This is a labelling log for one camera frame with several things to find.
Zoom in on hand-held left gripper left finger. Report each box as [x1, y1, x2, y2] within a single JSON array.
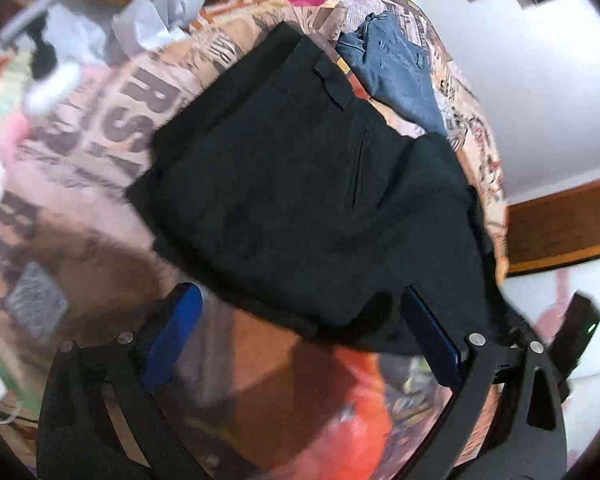
[[37, 282, 206, 480]]

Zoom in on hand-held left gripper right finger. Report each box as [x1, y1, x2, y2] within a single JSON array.
[[400, 285, 568, 480]]

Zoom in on black pants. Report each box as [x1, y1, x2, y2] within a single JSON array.
[[125, 22, 526, 356]]

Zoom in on orange cloth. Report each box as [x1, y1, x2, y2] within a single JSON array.
[[260, 345, 396, 480]]

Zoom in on printed blanket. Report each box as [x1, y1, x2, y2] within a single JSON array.
[[0, 0, 511, 480]]

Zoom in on blue jeans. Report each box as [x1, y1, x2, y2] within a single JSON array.
[[335, 10, 453, 141]]

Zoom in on black and white garment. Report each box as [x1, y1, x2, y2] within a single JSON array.
[[22, 62, 81, 116]]

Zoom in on white crumpled cloth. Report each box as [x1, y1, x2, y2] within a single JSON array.
[[112, 0, 211, 56]]

